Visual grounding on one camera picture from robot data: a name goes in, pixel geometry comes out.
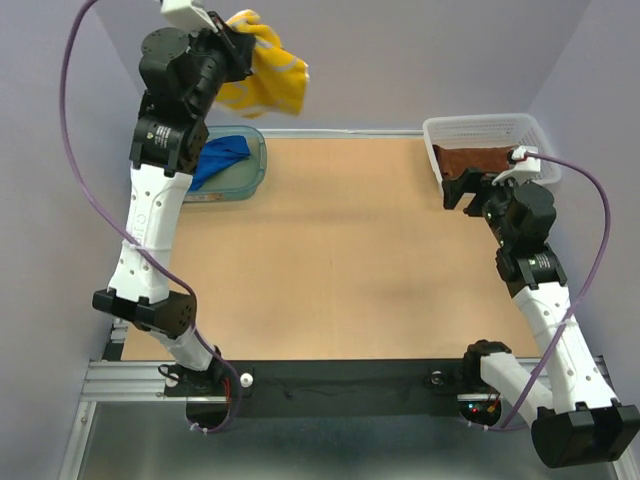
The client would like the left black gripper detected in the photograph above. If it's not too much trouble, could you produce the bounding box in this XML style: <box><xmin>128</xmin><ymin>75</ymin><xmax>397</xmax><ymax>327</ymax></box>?
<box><xmin>183</xmin><ymin>10</ymin><xmax>256</xmax><ymax>117</ymax></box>

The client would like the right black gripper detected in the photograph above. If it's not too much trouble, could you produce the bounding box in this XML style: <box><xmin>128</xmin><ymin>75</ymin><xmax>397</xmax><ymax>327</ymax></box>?
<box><xmin>443</xmin><ymin>166</ymin><xmax>528</xmax><ymax>247</ymax></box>

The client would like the brown towel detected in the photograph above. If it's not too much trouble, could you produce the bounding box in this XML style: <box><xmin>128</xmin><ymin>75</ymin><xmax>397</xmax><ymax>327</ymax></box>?
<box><xmin>433</xmin><ymin>145</ymin><xmax>516</xmax><ymax>180</ymax></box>

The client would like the yellow white towel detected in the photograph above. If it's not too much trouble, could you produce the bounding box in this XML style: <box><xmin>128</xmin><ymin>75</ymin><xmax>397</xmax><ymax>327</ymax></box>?
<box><xmin>216</xmin><ymin>9</ymin><xmax>310</xmax><ymax>119</ymax></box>

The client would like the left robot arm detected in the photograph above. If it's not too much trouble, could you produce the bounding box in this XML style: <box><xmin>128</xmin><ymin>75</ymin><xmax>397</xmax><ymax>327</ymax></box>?
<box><xmin>92</xmin><ymin>1</ymin><xmax>255</xmax><ymax>394</ymax></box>

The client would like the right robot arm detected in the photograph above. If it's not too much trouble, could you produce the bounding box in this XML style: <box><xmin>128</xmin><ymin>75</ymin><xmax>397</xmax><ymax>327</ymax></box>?
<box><xmin>442</xmin><ymin>169</ymin><xmax>639</xmax><ymax>468</ymax></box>

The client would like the white plastic basket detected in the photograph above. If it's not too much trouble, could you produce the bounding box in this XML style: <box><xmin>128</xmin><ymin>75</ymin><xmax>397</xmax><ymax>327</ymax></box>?
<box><xmin>422</xmin><ymin>113</ymin><xmax>555</xmax><ymax>197</ymax></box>

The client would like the blue towel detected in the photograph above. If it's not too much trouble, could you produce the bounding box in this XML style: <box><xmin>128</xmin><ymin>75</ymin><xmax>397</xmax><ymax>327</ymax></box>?
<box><xmin>189</xmin><ymin>135</ymin><xmax>251</xmax><ymax>192</ymax></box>

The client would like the teal plastic bin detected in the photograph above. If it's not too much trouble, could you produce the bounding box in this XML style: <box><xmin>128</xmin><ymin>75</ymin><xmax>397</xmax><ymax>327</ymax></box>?
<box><xmin>184</xmin><ymin>125</ymin><xmax>267</xmax><ymax>203</ymax></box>

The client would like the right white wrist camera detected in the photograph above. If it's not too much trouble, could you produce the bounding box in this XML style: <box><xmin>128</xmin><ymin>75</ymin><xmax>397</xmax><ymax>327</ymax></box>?
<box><xmin>492</xmin><ymin>145</ymin><xmax>541</xmax><ymax>186</ymax></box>

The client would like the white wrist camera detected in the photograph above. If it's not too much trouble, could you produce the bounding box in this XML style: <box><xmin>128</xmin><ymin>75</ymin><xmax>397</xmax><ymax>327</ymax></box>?
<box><xmin>492</xmin><ymin>145</ymin><xmax>541</xmax><ymax>186</ymax></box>
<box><xmin>160</xmin><ymin>0</ymin><xmax>219</xmax><ymax>33</ymax></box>

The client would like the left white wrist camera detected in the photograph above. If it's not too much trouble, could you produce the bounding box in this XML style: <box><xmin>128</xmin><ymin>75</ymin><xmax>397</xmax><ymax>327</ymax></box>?
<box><xmin>160</xmin><ymin>0</ymin><xmax>219</xmax><ymax>33</ymax></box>

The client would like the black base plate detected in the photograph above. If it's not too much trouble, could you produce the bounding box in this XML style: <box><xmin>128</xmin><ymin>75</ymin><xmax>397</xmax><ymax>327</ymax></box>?
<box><xmin>163</xmin><ymin>358</ymin><xmax>521</xmax><ymax>418</ymax></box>

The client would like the aluminium frame rail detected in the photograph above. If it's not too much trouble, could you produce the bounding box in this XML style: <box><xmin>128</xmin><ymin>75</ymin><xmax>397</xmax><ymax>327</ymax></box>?
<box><xmin>92</xmin><ymin>129</ymin><xmax>639</xmax><ymax>468</ymax></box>

